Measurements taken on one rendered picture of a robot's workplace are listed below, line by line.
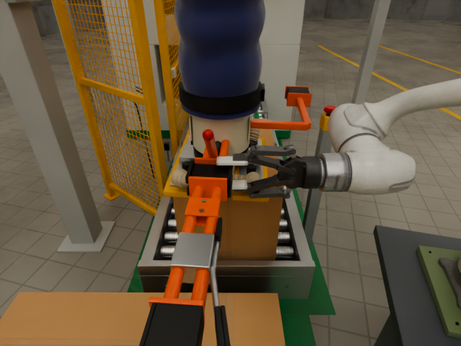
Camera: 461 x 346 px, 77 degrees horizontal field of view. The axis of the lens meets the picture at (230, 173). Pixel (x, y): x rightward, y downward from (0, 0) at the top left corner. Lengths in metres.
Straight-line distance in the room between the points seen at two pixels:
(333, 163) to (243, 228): 0.58
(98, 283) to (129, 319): 0.89
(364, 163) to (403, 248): 0.60
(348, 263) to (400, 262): 1.00
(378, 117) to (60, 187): 1.77
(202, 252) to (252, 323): 0.69
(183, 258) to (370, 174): 0.43
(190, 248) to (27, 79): 1.45
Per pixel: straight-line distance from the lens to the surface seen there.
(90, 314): 1.26
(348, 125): 0.79
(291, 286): 1.32
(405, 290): 1.10
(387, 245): 1.22
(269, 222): 1.14
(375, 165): 0.69
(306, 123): 0.91
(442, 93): 0.78
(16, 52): 1.77
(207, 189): 0.62
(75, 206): 2.12
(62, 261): 2.30
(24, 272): 2.36
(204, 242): 0.50
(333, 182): 0.68
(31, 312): 1.37
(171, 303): 0.43
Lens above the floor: 1.54
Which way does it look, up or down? 33 degrees down
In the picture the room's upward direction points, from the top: straight up
